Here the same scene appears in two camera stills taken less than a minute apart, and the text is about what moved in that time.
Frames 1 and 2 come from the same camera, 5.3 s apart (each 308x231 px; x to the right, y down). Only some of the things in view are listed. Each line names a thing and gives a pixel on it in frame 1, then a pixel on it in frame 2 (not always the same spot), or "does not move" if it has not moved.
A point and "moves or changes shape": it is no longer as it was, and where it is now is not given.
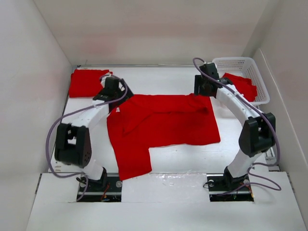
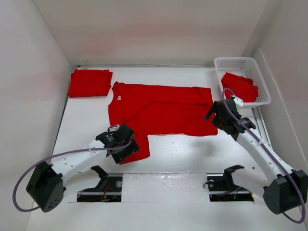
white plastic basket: (246, 66) does not move
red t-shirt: (145, 121) moves or changes shape
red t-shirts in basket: (245, 85) does not move
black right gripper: (198, 89) to (214, 121)
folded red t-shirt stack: (86, 83) does not move
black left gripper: (122, 85) to (121, 157)
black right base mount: (223, 187) does not move
